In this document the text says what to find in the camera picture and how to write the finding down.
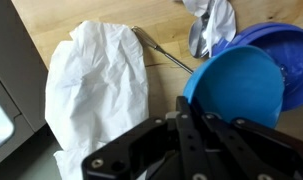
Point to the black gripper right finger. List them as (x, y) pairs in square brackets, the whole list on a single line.
[(239, 150)]

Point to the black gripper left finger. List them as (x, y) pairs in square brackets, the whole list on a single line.
[(132, 153)]

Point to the light blue bowl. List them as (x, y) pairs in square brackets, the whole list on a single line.
[(240, 82)]

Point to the dark blue cup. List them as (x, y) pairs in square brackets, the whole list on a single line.
[(284, 43)]

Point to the large white crumpled bag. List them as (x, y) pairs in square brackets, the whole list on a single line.
[(96, 90)]

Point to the metal spoon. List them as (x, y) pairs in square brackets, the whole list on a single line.
[(197, 37)]

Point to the metal whisk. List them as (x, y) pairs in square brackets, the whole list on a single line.
[(147, 40)]

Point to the small white crumpled napkin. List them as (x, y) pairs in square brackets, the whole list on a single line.
[(222, 21)]

